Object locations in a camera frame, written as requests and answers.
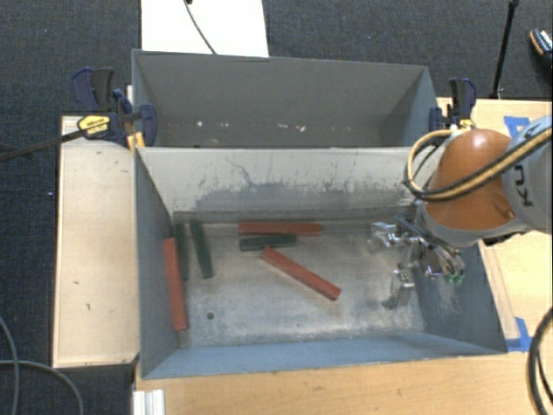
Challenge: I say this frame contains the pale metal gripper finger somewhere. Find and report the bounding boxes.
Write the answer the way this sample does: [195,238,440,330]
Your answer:
[380,268,417,311]
[366,220,410,255]

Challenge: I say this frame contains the red-brown flat block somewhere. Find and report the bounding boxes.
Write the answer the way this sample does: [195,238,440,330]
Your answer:
[237,221,324,237]
[162,237,190,333]
[259,246,343,303]

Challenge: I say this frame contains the dark green flat block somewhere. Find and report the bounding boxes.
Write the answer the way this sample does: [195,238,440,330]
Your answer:
[189,220,216,280]
[172,221,192,283]
[238,233,299,252]

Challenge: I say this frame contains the grey metal bin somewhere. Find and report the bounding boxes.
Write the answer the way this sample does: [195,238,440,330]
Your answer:
[130,48,509,380]

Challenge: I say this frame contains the pale wood flat board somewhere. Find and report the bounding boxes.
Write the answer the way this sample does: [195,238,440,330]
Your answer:
[51,114,142,369]

